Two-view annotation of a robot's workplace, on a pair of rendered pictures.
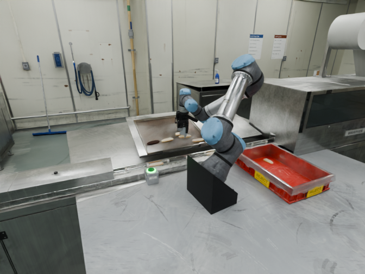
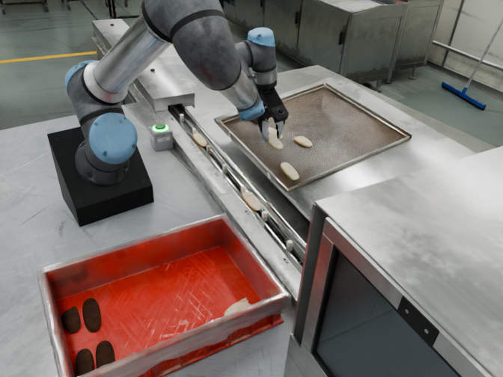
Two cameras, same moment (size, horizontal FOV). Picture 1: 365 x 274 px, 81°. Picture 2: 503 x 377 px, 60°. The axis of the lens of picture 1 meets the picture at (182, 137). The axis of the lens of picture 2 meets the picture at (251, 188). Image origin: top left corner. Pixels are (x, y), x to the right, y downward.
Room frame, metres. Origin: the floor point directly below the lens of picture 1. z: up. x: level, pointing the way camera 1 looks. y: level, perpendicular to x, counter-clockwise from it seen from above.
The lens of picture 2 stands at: (1.24, -1.28, 1.65)
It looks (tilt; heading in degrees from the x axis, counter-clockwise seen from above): 35 degrees down; 82
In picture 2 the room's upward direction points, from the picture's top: 4 degrees clockwise
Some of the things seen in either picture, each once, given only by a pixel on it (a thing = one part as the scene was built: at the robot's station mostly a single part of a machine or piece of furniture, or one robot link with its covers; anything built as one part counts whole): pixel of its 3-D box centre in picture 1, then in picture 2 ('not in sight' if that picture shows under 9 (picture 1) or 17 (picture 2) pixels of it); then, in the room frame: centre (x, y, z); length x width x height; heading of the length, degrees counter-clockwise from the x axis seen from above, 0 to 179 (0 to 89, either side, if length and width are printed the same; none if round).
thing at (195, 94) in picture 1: (232, 106); not in sight; (4.00, -0.95, 0.51); 1.93 x 1.05 x 1.02; 112
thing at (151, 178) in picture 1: (151, 178); (162, 141); (1.09, 0.19, 0.84); 0.08 x 0.08 x 0.11; 22
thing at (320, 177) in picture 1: (278, 168); (163, 296); (1.15, -0.60, 0.87); 0.49 x 0.34 x 0.10; 24
